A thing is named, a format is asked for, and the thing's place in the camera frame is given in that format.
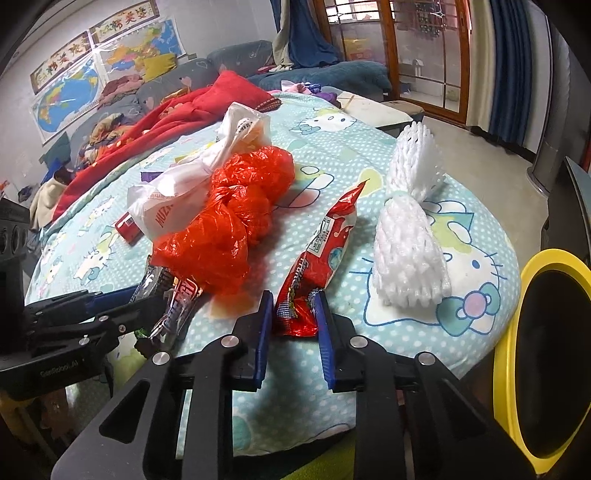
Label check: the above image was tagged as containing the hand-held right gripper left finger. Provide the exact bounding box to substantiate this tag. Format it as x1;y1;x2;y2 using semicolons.
51;291;274;480

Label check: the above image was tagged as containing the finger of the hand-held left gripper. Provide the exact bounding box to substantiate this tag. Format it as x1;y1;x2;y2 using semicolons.
23;285;140;324
28;294;169;357

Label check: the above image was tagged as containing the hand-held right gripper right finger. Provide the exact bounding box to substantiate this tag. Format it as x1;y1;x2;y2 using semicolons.
314;292;539;480

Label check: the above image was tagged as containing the clear red-print wrapper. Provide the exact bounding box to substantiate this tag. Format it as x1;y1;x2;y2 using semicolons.
150;277;204;352

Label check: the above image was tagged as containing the red snack packet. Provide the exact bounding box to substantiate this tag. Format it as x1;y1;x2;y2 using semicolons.
273;179;372;337

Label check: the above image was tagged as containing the orange-red plastic bag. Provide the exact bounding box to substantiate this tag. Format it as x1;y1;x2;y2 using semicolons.
151;145;296;306

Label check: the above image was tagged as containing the white foam fruit net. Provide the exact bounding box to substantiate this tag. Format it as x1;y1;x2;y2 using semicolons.
373;193;453;308
389;122;448;204

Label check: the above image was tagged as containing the white plastic bag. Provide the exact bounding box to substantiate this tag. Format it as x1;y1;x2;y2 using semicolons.
127;102;273;238

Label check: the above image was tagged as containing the yellow trash bin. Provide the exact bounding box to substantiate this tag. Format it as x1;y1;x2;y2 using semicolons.
492;248;591;476

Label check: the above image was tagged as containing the dark silver wrapper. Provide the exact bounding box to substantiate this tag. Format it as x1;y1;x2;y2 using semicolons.
139;256;178;301

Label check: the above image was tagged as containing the small red box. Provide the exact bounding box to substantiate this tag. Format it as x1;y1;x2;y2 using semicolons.
115;213;144;244

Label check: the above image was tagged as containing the beige cloth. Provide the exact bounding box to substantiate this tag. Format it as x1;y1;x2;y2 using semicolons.
30;178;70;232

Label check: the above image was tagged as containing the yellow-green cloth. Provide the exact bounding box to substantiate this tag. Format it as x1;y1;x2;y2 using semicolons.
231;429;358;480

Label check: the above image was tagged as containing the cartoon cat printed blanket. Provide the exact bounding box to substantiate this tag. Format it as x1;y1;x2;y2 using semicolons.
25;90;522;455

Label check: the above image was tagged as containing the world map poster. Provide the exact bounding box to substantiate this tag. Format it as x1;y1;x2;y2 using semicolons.
31;60;100;144

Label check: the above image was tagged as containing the red quilt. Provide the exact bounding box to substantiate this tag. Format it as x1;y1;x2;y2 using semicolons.
51;70;273;222

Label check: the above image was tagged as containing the pile of colourful clothes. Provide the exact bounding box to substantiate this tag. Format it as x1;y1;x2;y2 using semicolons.
81;74;146;162

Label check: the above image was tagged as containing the yellow cloth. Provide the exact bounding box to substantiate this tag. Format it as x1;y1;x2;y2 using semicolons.
143;53;178;81

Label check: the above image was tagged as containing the white top coffee table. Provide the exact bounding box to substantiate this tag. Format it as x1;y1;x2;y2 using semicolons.
339;90;416;134

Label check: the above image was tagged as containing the framed calligraphy scroll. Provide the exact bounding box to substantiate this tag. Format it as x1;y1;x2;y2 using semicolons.
90;0;160;42
30;30;93;95

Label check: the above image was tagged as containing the country map poster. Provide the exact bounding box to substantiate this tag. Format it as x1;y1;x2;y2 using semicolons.
99;18;185;79

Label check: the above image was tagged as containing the blue plush blanket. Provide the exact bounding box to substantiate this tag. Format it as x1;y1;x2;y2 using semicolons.
259;60;393;100

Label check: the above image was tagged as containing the grey heart-print sofa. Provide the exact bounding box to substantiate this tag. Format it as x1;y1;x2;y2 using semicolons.
41;41;393;185

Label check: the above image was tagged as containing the yellow bag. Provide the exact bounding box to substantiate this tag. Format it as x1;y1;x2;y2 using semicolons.
344;39;372;63

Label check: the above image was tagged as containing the grey tower air conditioner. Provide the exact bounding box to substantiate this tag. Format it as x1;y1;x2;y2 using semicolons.
529;28;585;195

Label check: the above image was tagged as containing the blue and beige curtain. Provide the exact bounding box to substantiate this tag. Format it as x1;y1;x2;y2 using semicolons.
270;0;342;70

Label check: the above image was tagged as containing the wooden glass sliding door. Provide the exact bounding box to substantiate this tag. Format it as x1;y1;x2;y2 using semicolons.
314;0;472;123

